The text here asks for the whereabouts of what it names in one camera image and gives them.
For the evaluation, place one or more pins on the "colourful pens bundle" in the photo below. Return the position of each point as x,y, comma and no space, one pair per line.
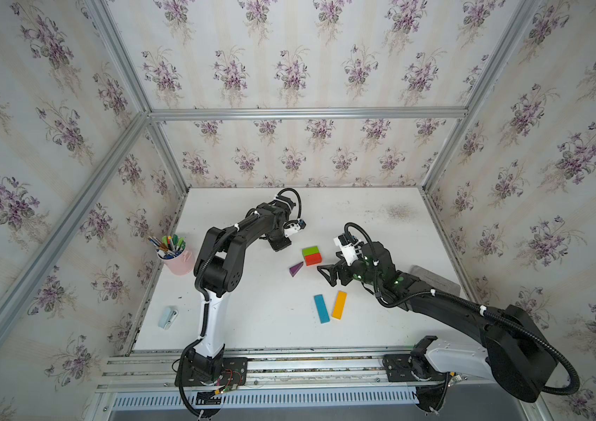
168,247

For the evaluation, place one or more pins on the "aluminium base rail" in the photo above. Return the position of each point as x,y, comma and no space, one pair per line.
260,379

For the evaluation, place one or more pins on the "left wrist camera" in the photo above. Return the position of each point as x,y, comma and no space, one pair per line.
294,226

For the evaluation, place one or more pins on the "red rectangular block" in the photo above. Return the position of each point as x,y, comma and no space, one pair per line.
313,259

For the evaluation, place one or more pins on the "pink pen cup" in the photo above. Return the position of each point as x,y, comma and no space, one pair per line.
182,264

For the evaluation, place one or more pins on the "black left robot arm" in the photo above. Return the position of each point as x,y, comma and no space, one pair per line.
218,271

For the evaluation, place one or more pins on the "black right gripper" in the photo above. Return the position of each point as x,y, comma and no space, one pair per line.
342,267

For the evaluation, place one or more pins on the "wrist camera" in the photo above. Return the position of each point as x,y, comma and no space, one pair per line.
348,247
294,226

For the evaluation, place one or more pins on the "green rectangular block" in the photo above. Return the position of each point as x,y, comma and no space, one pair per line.
310,251

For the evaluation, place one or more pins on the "teal long block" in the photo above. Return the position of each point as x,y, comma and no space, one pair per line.
322,311

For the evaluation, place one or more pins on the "purple triangle block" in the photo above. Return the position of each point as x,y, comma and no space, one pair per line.
293,270

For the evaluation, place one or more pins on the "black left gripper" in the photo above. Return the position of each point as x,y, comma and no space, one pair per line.
281,246

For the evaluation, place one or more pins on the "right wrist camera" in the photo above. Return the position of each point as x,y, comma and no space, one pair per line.
348,247

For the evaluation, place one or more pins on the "yellow long block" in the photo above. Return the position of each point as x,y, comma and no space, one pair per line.
339,305

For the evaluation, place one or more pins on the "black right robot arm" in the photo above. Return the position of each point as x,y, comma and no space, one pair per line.
509,348

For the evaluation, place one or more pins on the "grey eraser pad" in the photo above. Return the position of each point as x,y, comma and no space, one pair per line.
436,281

